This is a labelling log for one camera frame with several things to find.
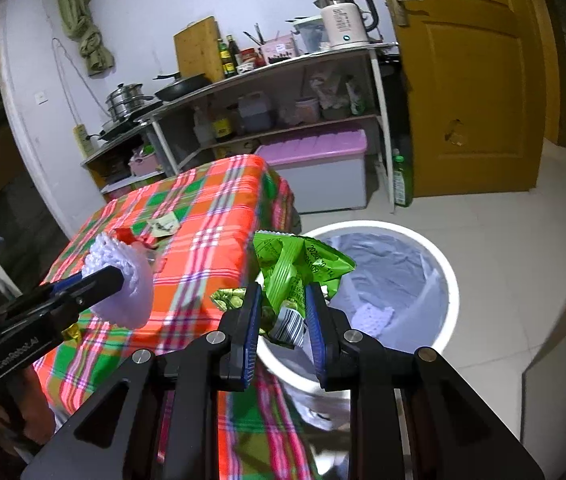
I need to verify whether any grey metal shelf unit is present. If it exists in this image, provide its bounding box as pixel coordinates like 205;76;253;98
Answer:
138;42;400;214

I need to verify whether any green snack packet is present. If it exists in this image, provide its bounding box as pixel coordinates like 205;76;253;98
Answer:
210;230;357;348

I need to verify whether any plaid tablecloth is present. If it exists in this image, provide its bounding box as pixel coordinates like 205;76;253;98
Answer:
33;154;351;480

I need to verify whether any grey plastic jug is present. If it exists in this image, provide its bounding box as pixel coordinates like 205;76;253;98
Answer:
238;91;274;134

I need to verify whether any person's left forearm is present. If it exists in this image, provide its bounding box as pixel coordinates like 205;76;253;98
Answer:
0;382;58;461

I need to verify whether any steel steamer pot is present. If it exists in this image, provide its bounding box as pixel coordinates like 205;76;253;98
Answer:
105;82;156;122

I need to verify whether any wooden cutting board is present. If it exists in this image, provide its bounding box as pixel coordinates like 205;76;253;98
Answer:
173;16;224;84

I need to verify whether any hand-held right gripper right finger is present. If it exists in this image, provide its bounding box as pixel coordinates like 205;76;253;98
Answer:
305;282;546;480

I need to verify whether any clear plastic container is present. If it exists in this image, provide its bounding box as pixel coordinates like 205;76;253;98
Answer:
293;15;326;55

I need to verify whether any purple lidded storage box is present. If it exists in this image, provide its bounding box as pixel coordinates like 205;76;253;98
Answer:
253;129;368;216

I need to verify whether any dark sauce bottle green label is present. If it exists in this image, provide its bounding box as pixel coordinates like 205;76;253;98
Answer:
216;37;231;79

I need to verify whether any white foam fruit net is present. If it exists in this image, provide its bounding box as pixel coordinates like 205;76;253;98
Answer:
350;304;396;337
81;232;156;329

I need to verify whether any white electric kettle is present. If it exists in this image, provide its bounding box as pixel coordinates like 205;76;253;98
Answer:
317;0;380;52

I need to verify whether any green hanging cloth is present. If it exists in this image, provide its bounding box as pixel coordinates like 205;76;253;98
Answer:
55;0;115;77

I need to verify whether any yellow power strip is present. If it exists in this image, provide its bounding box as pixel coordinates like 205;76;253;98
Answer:
74;124;94;157

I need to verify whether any pink plastic tub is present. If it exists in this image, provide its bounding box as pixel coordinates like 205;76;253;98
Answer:
294;96;322;125

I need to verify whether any pink storage box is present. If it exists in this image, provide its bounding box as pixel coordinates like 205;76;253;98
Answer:
260;35;298;65

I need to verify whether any clear plastic bottle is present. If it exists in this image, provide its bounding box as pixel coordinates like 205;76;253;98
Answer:
193;105;214;146

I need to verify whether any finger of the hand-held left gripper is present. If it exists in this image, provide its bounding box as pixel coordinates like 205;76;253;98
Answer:
38;274;86;297
0;265;124;335

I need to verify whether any gold candy wrapper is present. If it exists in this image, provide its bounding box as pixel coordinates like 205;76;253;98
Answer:
60;322;84;346

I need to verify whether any white trash bin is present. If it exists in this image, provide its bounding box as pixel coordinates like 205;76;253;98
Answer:
263;232;448;357

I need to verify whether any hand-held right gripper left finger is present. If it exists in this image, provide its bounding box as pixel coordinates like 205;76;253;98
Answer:
20;282;264;480

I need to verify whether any yellow label oil bottle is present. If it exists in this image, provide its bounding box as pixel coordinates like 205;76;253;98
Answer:
212;105;234;141

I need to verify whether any brass door handle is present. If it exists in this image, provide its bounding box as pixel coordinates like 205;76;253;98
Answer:
384;0;424;27

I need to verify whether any yellow wooden door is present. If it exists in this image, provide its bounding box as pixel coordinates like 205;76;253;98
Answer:
370;0;546;199

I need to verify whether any red plastic bag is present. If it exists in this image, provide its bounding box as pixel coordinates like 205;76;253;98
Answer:
115;227;158;252

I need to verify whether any black induction cooker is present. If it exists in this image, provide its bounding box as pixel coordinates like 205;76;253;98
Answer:
98;102;164;141

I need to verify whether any black frying pan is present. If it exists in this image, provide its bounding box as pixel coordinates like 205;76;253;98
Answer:
153;72;212;102

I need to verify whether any white green sachet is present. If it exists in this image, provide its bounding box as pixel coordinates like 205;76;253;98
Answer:
149;214;182;236

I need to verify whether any bundle of plastic bags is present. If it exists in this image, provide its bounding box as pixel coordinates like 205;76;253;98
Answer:
310;72;370;121

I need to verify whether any white round bin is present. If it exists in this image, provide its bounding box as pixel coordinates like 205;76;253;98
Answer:
255;220;461;432

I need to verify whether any green plastic bottle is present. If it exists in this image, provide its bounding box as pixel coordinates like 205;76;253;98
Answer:
391;149;414;209

